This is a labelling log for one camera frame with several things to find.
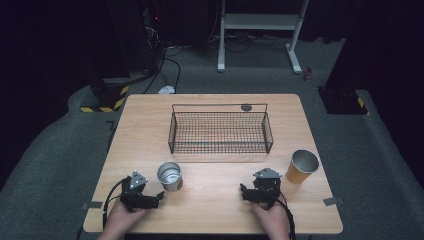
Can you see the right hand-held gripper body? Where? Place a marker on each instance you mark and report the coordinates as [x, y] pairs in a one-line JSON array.
[[266, 190]]

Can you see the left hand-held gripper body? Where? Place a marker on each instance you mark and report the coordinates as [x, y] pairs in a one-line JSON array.
[[133, 196]]

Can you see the short steel cup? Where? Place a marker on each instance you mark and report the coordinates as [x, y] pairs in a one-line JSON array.
[[173, 185]]

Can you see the tall yellow steel cup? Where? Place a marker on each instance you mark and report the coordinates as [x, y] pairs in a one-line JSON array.
[[296, 175]]

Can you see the person's left hand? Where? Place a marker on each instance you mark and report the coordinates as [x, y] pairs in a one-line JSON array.
[[120, 220]]

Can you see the person's right hand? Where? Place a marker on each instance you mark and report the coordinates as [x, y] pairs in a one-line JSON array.
[[273, 220]]

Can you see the grey tape piece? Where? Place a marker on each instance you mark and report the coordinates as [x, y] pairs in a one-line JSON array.
[[331, 201], [95, 205]]

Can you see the dark round table grommet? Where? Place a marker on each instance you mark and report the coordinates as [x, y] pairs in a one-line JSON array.
[[246, 107]]

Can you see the black base with yellow stripes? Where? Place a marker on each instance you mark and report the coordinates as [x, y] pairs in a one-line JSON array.
[[343, 101], [110, 96]]

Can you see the white power strip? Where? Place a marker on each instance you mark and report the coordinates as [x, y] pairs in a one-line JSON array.
[[166, 89]]

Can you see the small red object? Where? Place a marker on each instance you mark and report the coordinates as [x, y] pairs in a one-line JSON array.
[[308, 74]]

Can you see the dark equipment rack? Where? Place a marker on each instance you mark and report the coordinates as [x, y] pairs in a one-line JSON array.
[[150, 36]]

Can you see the white metal stand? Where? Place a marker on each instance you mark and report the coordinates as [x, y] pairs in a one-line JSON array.
[[260, 21]]

